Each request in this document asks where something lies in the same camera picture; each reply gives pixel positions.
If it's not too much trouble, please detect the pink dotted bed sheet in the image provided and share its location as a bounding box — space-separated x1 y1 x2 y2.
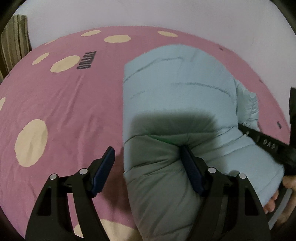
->
1 27 289 240

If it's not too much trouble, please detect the person's right hand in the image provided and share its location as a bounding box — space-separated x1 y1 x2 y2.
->
263 176 295 226

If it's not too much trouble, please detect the striped brown curtain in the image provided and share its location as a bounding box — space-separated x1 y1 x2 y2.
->
1 15 32 82

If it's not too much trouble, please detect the light blue puffer jacket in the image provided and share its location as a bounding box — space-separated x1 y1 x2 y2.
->
123 45 284 240

